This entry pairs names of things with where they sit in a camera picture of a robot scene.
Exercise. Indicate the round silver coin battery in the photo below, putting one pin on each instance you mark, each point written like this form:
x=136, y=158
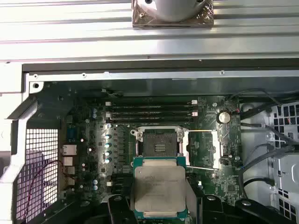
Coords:
x=223, y=116

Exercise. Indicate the black and silver PC case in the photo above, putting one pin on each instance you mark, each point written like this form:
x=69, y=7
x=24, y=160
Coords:
x=149, y=81

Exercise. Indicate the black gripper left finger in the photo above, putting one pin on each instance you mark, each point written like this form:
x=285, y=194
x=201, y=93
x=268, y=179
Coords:
x=115, y=211

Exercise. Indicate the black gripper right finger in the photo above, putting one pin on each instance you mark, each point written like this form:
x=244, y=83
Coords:
x=210, y=211

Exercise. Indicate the blue port connector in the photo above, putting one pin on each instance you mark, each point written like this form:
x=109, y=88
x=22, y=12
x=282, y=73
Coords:
x=71, y=135

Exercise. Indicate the metal socket cover frame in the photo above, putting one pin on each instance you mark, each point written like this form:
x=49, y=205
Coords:
x=216, y=149

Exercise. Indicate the silver CPU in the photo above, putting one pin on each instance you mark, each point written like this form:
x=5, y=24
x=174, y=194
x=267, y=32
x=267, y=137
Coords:
x=158, y=186

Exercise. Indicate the silver metal drive cage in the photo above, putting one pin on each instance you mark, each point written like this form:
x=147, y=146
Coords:
x=287, y=168

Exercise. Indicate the CPU socket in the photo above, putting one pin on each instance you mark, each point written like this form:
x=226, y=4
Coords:
x=158, y=144

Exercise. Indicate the green motherboard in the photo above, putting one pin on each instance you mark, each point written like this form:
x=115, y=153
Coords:
x=210, y=179

